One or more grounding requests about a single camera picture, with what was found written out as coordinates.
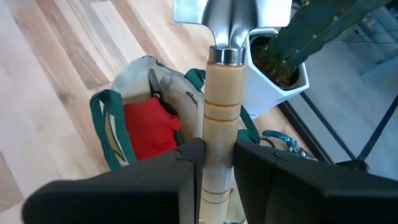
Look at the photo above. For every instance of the green cactus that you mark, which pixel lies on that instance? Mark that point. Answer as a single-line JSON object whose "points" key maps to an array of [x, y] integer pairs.
{"points": [[311, 28]]}

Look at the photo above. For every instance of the white hexagonal plant pot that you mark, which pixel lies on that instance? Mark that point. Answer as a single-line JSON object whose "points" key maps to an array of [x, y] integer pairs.
{"points": [[264, 93]]}

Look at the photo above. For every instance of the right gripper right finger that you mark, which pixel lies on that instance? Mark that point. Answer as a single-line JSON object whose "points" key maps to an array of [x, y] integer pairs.
{"points": [[311, 193]]}

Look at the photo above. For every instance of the black metal table frame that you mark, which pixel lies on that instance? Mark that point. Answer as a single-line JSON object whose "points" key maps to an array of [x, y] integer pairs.
{"points": [[304, 133]]}

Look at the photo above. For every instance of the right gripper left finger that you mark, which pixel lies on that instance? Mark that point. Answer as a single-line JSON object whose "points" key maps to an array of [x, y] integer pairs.
{"points": [[140, 193]]}

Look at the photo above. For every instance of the cream and green gardening bag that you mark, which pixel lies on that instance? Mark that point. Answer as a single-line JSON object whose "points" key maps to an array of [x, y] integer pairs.
{"points": [[136, 77]]}

